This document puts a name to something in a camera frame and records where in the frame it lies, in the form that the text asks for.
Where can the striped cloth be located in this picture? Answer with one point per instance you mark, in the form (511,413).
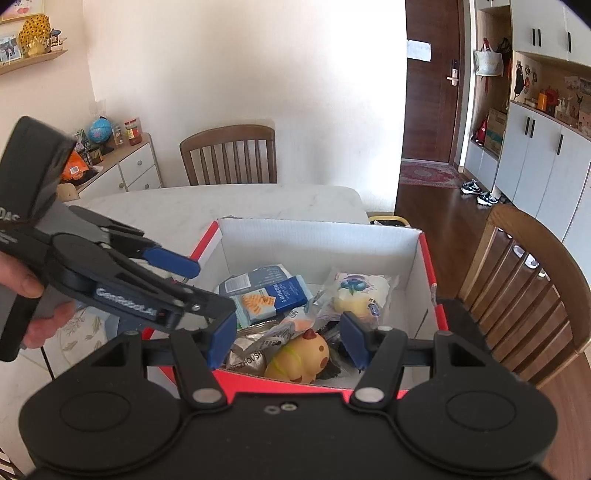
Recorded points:
(8,466)

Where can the red patterned rug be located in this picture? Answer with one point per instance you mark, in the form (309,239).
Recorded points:
(429,174)

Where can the gold foil wrapper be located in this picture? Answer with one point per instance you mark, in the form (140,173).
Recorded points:
(247,350)

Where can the black and white sneaker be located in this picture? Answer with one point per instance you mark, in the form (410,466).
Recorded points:
(471,187)
(488,199)

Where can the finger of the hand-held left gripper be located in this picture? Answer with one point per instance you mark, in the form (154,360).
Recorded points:
(207,307)
(173,264)

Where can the orange bottle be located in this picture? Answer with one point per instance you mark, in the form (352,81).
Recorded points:
(542,100)

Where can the clear bread packet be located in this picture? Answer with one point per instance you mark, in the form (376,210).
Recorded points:
(355,295)

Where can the small red bag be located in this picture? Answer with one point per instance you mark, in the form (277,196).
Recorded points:
(480,134)

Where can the yellow trash bin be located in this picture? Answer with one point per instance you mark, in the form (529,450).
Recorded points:
(388,215)

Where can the red jar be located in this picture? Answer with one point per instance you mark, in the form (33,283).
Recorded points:
(134,134)

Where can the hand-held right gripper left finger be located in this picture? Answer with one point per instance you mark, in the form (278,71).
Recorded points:
(221,341)

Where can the white slipper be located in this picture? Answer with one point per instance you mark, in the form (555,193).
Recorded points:
(533,262)
(518,250)

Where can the red and white cardboard box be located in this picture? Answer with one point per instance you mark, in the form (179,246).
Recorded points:
(258,240)

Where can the black snack packet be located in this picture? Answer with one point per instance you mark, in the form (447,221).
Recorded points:
(334,369)

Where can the silver foil packet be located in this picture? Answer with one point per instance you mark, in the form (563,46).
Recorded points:
(272,339)

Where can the wooden wall shelf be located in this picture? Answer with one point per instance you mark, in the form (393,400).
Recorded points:
(37,61)

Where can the clear glass jar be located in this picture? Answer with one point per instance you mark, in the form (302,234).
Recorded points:
(117,134)

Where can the yellow spotted plush toy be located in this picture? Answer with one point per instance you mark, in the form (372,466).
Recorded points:
(34,34)

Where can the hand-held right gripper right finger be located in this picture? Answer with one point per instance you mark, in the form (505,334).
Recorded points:
(355,339)

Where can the orange snack bag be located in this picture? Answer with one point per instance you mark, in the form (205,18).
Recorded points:
(76,168)

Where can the pink snack packet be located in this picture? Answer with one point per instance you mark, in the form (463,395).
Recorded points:
(302,323)

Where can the white paper notice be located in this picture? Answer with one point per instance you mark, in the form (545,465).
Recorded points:
(419,50)

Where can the grey wall cabinet unit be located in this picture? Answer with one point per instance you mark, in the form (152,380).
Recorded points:
(540,157)

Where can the wooden slat-back chair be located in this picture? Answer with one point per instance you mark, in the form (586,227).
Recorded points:
(540,230)
(226,138)

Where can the brown cardboard carton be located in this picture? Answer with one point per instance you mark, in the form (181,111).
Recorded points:
(496,131)

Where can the dark brown door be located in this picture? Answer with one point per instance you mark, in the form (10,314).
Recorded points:
(429,115)

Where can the yellow squishy chick toy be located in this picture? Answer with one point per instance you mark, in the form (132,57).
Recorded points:
(300,357)

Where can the dark blue snack packet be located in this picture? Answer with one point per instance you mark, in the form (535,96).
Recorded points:
(263,277)

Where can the white tote bag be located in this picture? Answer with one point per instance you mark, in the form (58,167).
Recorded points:
(488,62)

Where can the person's left hand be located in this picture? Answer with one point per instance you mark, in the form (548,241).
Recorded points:
(23,281)

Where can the blue globe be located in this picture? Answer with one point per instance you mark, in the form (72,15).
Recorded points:
(99,130)

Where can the white marble desktop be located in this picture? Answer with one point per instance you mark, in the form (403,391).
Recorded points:
(184,203)

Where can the small photo frame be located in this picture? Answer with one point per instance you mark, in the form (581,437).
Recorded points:
(10,48)

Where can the black cartoon figure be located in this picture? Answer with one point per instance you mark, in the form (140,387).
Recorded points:
(521,78)

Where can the white drawer cabinet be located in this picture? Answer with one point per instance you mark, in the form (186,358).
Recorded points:
(138,170)

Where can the light blue cracker packet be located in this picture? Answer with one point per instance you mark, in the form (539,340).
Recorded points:
(281,295)

